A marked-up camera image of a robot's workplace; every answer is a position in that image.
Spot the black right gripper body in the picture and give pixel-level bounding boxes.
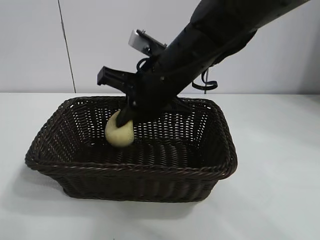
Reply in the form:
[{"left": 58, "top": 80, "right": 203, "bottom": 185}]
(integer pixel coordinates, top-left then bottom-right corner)
[{"left": 96, "top": 55, "right": 194, "bottom": 116}]

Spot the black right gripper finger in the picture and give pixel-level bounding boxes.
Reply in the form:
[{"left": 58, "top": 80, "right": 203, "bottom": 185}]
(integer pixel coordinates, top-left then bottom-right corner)
[{"left": 116, "top": 105, "right": 139, "bottom": 128}]

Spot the pale yellow egg yolk pastry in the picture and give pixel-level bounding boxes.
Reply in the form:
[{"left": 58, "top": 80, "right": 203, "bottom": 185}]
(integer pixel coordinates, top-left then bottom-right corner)
[{"left": 104, "top": 109, "right": 136, "bottom": 149}]

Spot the dark brown woven basket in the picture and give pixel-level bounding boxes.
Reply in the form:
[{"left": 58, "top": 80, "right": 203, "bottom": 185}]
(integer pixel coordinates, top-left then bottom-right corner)
[{"left": 24, "top": 96, "right": 238, "bottom": 202}]

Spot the thin dark background pole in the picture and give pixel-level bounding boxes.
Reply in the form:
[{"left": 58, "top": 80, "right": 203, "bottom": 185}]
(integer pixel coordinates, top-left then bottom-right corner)
[
  {"left": 57, "top": 0, "right": 77, "bottom": 94},
  {"left": 203, "top": 67, "right": 210, "bottom": 95}
]

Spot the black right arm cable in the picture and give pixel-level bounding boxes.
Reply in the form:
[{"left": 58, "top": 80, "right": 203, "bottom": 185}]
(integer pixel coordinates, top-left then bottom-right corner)
[{"left": 191, "top": 65, "right": 219, "bottom": 91}]

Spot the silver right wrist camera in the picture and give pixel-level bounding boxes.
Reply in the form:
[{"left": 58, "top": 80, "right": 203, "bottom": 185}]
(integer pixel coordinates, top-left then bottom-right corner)
[{"left": 128, "top": 28, "right": 168, "bottom": 57}]

